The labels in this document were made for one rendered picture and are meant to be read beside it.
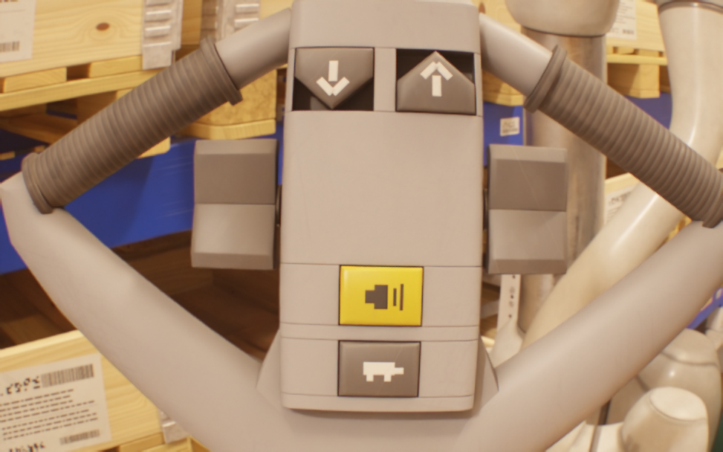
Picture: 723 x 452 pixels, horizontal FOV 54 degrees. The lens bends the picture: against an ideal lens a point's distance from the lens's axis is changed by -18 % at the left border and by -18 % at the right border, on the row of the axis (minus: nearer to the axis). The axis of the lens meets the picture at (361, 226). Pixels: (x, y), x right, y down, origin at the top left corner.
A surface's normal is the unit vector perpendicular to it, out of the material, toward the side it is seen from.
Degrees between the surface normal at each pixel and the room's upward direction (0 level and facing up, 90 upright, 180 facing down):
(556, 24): 128
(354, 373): 74
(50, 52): 90
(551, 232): 57
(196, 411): 79
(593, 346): 69
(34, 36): 90
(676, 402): 9
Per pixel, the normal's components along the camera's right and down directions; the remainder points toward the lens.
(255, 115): 0.70, 0.20
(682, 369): -0.26, -0.31
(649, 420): -0.71, -0.36
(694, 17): -0.52, 0.06
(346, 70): -0.02, -0.01
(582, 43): 0.15, 0.41
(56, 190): 0.29, 0.58
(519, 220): -0.01, -0.30
